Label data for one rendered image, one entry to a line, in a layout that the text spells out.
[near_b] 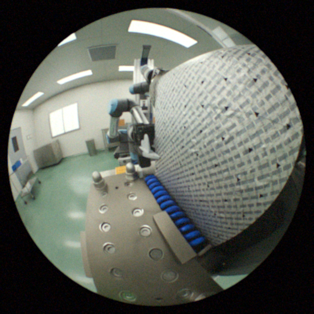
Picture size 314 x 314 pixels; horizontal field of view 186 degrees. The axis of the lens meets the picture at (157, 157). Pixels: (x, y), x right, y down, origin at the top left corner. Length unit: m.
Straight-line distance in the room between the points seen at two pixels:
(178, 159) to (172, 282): 0.20
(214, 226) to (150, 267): 0.11
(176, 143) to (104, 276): 0.25
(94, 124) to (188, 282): 3.92
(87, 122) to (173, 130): 3.84
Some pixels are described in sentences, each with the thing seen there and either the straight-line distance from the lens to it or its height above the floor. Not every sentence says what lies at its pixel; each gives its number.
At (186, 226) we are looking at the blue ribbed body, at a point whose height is 1.04.
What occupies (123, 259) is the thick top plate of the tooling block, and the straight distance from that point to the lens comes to 0.17.
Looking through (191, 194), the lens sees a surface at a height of 1.08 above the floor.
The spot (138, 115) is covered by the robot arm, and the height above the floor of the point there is 1.19.
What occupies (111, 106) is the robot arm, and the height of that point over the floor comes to 1.28.
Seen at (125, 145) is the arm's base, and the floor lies 0.88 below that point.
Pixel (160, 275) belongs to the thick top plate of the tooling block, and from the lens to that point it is 0.17.
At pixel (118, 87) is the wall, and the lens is 3.94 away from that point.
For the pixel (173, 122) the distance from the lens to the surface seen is 0.15.
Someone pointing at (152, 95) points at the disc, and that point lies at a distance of 0.22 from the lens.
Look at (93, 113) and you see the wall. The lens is 3.87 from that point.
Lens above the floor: 1.19
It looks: 26 degrees down
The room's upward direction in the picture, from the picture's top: straight up
